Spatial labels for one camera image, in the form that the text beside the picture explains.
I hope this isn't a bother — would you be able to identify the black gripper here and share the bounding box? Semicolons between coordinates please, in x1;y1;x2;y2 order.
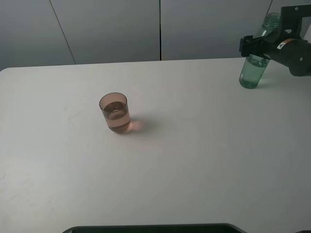
239;30;301;61

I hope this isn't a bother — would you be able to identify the green transparent plastic bottle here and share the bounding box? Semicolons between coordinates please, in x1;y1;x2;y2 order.
239;13;280;89

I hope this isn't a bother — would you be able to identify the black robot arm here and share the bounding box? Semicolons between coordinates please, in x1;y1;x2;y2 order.
239;30;311;77

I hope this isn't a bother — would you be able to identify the pink translucent plastic cup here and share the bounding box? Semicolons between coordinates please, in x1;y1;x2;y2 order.
99;92;131;133

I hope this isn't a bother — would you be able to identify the black tray edge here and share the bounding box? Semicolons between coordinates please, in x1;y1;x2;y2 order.
64;223;245;233

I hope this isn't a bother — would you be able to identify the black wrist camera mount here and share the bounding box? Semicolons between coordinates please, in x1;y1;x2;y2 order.
278;4;311;39

